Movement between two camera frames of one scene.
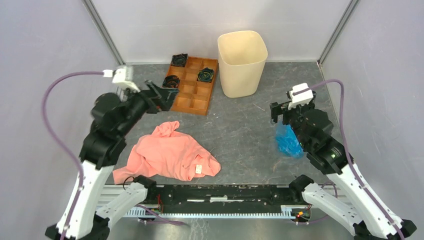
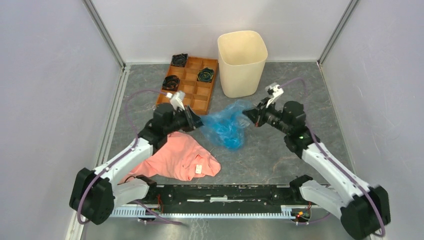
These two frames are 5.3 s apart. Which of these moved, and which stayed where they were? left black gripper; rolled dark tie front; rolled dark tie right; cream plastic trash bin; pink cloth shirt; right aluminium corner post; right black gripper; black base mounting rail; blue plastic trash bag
Moved: right black gripper; left black gripper; blue plastic trash bag
Stayed: pink cloth shirt; right aluminium corner post; rolled dark tie front; cream plastic trash bin; rolled dark tie right; black base mounting rail
